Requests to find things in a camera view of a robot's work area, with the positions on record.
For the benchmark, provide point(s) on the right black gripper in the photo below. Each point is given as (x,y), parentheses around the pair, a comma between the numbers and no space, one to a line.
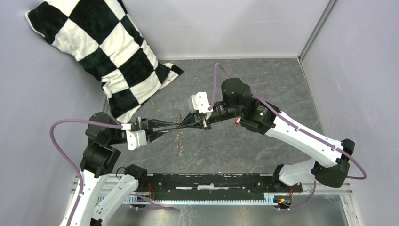
(197,116)

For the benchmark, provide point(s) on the aluminium frame rail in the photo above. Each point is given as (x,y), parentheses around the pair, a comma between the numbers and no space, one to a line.
(285,202)

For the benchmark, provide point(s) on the black white checkered pillow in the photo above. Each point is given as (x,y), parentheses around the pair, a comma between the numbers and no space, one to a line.
(103,39)

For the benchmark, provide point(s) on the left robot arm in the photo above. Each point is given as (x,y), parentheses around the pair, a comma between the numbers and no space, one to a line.
(97,164)

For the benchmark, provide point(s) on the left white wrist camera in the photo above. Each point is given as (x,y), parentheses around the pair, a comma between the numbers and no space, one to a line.
(136,139)

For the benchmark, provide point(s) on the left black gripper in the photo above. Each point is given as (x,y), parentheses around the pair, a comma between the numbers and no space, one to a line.
(149,125)

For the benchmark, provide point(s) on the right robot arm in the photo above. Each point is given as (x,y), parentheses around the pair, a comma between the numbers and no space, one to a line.
(329,163)

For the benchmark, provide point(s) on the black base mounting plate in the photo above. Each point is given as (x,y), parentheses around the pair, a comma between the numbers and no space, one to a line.
(212,187)

